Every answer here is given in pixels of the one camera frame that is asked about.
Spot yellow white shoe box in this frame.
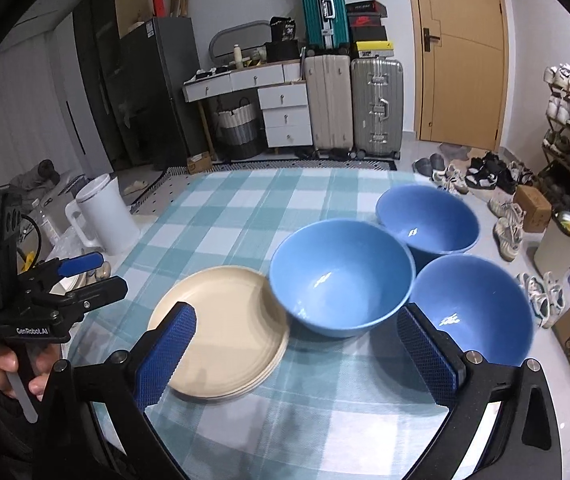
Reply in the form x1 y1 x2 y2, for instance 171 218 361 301
353 39 395 60

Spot teal suitcase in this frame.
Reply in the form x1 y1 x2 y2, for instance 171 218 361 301
298 0 350 56

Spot wooden door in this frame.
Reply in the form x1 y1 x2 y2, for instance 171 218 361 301
404 0 510 144

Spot black cable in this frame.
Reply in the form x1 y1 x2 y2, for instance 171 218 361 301
19 212 44 267

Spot blue bowl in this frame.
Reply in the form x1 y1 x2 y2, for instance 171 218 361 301
376 183 481 267
407 254 536 369
270 218 416 339

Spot black printed bag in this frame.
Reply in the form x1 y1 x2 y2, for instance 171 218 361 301
270 16 298 44

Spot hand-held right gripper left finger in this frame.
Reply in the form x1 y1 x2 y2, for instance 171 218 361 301
31 301 198 480

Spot loose scattered shoes group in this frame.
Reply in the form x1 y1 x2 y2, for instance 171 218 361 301
412 142 566 330

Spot white curtain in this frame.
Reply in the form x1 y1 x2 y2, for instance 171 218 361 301
0 10 86 188

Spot beige slippers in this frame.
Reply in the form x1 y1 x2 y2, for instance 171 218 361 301
123 178 158 195

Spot silver suitcase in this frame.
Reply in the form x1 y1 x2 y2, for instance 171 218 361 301
350 57 405 159

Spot oval grey-framed mirror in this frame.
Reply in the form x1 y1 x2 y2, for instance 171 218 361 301
209 20 272 62

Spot beige suitcase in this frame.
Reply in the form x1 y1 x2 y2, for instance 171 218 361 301
304 53 355 159

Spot small brown cardboard box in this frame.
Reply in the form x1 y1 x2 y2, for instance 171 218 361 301
186 152 214 175
513 184 552 234

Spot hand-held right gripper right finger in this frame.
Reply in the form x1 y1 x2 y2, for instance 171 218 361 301
396 302 564 480

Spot white electric kettle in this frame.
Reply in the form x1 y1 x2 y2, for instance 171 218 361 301
65 173 141 256

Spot white desk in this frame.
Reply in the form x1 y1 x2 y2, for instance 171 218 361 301
183 59 308 156

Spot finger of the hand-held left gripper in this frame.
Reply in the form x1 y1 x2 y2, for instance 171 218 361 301
56 252 106 279
71 275 129 312

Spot black glass cabinet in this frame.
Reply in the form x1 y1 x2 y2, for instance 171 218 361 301
72 0 132 172

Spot dark grey refrigerator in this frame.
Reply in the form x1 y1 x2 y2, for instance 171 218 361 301
114 16 211 172

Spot red black shoe box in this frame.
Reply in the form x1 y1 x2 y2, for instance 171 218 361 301
347 13 384 29

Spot white trash bin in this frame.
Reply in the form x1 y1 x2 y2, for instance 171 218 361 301
533 207 570 279

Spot white drawer cabinet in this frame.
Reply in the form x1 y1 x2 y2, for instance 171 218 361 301
257 81 314 149

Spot flat cardboard sheet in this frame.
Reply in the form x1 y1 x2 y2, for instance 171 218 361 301
113 0 148 39

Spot grey white woven basket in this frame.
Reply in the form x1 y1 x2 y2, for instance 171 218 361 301
213 100 266 161

